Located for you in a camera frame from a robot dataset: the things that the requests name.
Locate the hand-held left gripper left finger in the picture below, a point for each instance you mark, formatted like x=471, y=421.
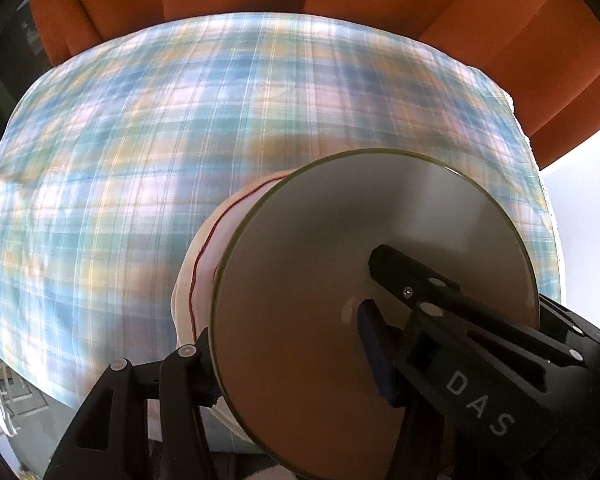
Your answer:
x=190, y=375

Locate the blue floral bowl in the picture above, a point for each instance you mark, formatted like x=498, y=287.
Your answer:
x=305, y=260

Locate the dark glass window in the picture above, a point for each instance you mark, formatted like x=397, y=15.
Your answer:
x=10, y=60

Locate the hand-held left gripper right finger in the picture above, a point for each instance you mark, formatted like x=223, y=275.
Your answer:
x=375, y=355

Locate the red floral plate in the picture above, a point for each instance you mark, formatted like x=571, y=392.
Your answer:
x=207, y=265

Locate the plaid tablecloth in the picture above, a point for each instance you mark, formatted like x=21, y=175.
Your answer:
x=130, y=160

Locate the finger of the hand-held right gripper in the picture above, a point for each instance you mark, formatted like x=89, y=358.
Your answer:
x=420, y=280
x=570, y=330

